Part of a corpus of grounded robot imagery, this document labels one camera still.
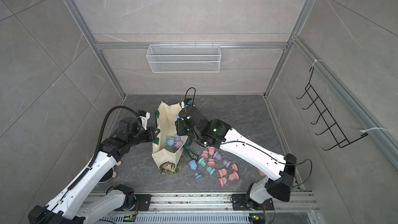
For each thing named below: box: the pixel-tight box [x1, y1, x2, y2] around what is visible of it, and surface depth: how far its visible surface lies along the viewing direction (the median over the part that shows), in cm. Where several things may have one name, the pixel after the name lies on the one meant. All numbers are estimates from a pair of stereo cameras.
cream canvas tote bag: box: [151, 101, 189, 169], surface depth 85 cm
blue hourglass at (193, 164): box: [188, 159, 198, 171], surface depth 85 cm
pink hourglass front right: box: [228, 171, 240, 181], surface depth 81 cm
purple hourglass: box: [173, 134, 183, 149], surface depth 90 cm
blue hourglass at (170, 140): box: [165, 135, 176, 147], surface depth 90 cm
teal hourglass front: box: [206, 166, 217, 176], surface depth 83 cm
